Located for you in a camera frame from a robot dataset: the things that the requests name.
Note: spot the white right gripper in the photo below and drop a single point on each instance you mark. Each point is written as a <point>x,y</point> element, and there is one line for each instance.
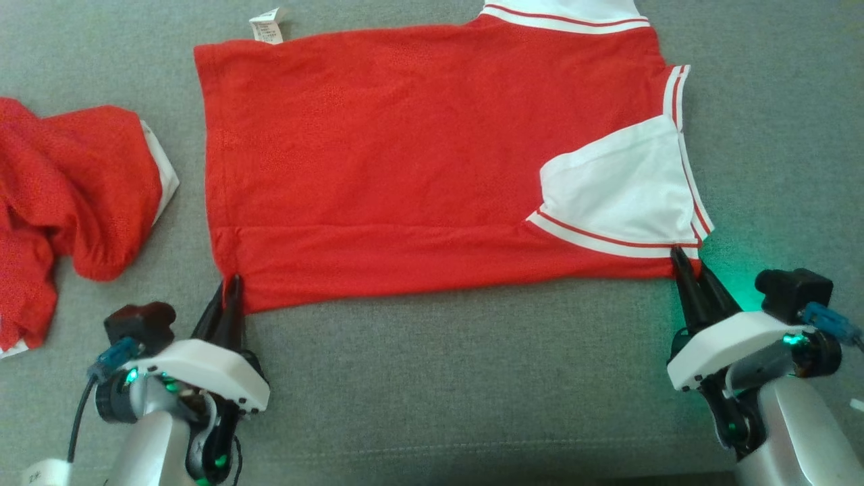
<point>729,347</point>

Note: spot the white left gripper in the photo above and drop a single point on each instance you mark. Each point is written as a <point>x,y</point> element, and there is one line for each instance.
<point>202,371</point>

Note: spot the red garment white trim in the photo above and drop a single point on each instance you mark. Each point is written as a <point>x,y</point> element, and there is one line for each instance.
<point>74,196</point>

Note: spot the red shirt white striped sleeves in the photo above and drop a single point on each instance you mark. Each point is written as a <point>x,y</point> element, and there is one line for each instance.
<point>405,162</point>

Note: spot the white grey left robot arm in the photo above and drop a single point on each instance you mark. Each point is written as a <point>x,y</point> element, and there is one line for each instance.
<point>155,439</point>

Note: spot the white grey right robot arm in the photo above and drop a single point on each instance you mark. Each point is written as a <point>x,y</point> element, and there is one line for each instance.
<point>790,425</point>

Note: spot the grey fabric sofa seat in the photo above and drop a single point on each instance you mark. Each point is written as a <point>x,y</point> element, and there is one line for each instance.
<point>459,385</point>

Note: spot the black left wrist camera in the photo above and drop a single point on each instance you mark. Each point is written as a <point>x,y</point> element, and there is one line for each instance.
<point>138,325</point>

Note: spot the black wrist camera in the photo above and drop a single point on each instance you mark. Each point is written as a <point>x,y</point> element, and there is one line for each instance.
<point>138,325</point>
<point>793,293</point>

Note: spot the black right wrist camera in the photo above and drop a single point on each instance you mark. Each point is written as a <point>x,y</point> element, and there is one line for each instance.
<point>793,293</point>

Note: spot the blue left camera connector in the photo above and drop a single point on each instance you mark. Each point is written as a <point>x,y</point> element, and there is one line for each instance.
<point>115,358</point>

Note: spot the blue camera connector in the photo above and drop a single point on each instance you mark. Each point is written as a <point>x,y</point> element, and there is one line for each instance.
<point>115,358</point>
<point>830,322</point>

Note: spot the blue right camera connector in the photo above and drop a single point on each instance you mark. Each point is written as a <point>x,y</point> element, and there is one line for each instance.
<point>830,322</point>

